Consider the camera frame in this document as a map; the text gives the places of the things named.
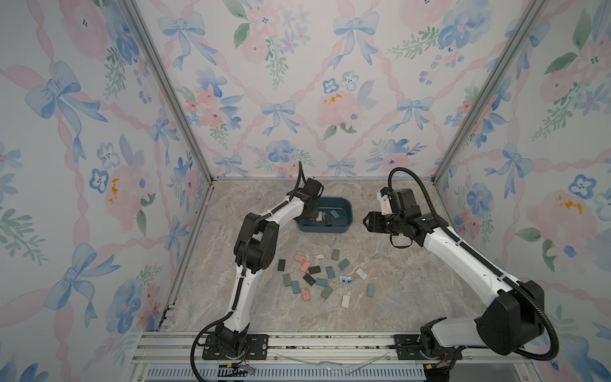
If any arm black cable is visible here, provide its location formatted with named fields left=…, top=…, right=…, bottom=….
left=387, top=166, right=560, bottom=361
left=189, top=161, right=306, bottom=382

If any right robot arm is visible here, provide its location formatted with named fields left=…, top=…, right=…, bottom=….
left=363, top=187, right=551, bottom=359

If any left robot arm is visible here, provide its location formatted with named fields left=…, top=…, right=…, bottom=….
left=205, top=178, right=324, bottom=358

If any pink eraser lower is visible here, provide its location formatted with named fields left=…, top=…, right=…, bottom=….
left=300, top=261, right=311, bottom=273

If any teal plastic storage box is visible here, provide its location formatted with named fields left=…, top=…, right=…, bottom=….
left=296, top=197, right=353, bottom=234

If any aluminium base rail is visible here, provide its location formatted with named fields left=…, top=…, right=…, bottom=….
left=124, top=332, right=541, bottom=381

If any white eraser bottom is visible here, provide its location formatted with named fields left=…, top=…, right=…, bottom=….
left=341, top=294, right=350, bottom=309

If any blue eraser middle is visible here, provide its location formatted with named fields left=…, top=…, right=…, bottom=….
left=326, top=266, right=336, bottom=279

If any grey-green eraser bottom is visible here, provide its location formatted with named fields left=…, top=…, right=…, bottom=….
left=321, top=286, right=334, bottom=299

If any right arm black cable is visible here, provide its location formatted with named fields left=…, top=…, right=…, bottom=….
left=387, top=166, right=560, bottom=361

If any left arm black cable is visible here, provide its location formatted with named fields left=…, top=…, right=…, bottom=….
left=189, top=161, right=306, bottom=382

